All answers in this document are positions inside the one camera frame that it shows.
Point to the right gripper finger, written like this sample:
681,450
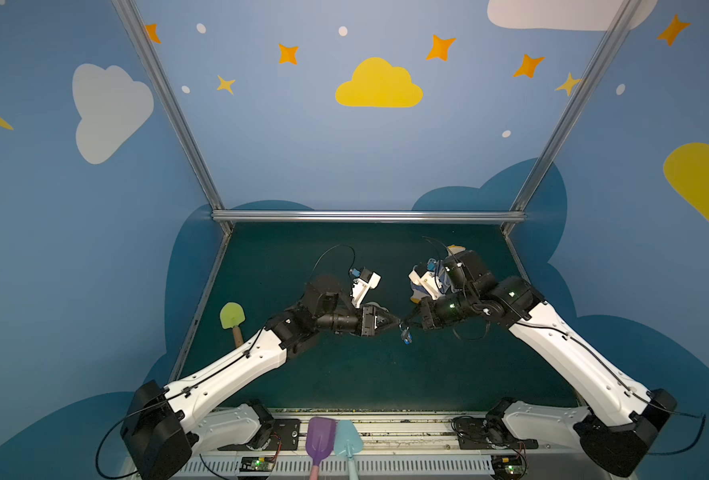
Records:
414,316
410,324

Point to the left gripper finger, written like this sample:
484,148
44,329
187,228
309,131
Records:
389,319
388,327

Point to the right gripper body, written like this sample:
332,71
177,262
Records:
427,312

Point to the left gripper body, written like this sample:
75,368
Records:
368,321

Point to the blue-capped keys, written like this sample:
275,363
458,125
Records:
405,335

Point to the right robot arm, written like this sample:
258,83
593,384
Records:
620,418

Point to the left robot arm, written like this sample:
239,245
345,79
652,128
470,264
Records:
160,430

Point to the left blue dotted glove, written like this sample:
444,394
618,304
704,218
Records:
418,292

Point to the blue dotted glove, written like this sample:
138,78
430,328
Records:
418,292
455,249

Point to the right blue dotted glove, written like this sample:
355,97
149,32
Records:
455,249

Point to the teal toy shovel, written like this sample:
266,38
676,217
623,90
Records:
347,444

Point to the purple toy shovel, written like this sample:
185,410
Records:
320,442

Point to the right controller board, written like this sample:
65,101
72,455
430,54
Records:
507,468

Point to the controller board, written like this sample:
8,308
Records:
256,464
507,468

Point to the left controller board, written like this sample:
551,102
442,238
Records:
256,464

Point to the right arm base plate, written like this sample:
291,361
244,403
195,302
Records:
475,433

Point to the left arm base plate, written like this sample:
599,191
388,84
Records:
285,436

